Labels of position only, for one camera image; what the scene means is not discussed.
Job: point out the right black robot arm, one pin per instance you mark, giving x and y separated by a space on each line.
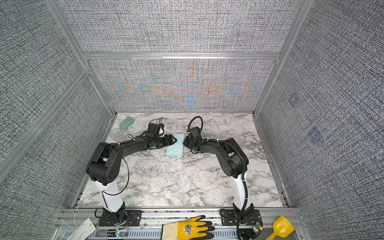
233 162

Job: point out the yellow plastic scoop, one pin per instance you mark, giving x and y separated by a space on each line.
281 228

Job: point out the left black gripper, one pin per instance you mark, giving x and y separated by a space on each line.
168 142

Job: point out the white paper tag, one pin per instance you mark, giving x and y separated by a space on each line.
83 231

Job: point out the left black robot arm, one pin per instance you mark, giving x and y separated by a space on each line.
104 166

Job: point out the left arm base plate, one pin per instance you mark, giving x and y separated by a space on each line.
131 217

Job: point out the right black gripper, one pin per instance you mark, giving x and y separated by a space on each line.
185 141

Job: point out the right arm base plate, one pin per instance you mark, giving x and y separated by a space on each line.
251 217

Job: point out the teal sponge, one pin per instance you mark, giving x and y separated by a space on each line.
126 123

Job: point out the light blue paper box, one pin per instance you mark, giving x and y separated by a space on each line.
177 149

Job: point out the yellow black work glove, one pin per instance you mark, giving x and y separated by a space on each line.
191 229

